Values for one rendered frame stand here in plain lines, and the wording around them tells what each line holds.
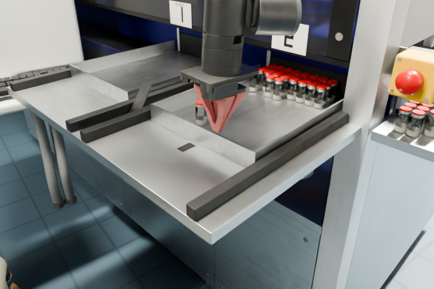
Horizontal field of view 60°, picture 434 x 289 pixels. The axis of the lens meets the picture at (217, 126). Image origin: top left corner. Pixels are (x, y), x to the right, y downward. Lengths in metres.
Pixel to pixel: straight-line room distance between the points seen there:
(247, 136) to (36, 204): 1.58
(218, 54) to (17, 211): 1.72
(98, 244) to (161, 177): 1.23
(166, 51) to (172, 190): 0.69
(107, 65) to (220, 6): 0.62
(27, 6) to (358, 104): 0.99
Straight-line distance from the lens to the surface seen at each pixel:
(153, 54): 1.15
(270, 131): 0.70
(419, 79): 0.67
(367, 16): 0.71
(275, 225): 1.03
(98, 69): 1.06
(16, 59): 1.35
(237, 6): 0.50
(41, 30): 1.34
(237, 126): 0.72
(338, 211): 0.88
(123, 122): 0.72
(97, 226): 1.88
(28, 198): 2.18
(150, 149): 0.65
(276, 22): 0.52
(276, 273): 1.14
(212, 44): 0.51
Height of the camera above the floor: 1.21
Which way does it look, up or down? 27 degrees down
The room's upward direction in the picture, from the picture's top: straight up
